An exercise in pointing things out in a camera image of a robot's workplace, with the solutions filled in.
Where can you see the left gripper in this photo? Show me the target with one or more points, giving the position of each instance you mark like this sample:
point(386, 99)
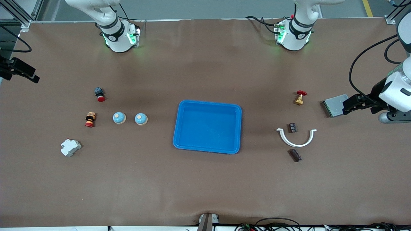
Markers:
point(375, 93)

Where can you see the small black capacitor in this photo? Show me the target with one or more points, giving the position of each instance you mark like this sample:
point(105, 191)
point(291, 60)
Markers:
point(292, 128)

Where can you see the black cylindrical capacitor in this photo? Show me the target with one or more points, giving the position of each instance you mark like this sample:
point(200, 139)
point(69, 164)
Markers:
point(295, 155)

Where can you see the light blue call bell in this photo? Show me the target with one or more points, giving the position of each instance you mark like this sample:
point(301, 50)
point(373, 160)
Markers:
point(119, 118)
point(141, 119)

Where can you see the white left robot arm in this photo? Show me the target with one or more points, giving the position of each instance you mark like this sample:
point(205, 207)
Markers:
point(298, 32)

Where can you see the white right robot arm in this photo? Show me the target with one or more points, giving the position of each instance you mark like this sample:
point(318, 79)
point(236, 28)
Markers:
point(117, 38)

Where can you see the grey metal box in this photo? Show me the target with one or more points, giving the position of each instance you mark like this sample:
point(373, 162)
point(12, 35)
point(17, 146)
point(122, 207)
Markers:
point(335, 106)

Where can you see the red orange emergency stop button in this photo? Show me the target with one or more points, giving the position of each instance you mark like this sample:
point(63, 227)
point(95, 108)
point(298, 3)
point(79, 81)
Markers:
point(90, 120)

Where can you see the white circuit breaker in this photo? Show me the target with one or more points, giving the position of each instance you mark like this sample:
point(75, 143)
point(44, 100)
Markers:
point(70, 148)

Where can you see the blue plastic tray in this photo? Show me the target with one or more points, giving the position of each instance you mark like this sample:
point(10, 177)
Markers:
point(208, 128)

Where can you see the brown table mat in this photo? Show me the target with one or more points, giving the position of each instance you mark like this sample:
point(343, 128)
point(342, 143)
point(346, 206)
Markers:
point(205, 186)

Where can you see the aluminium frame profile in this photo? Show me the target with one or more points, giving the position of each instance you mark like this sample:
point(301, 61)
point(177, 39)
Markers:
point(26, 23)
point(390, 20)

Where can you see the red push button switch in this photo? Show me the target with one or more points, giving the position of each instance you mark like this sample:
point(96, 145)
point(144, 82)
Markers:
point(100, 96)

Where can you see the grey clamp bracket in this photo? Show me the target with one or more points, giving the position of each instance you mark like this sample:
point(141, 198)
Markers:
point(207, 223)

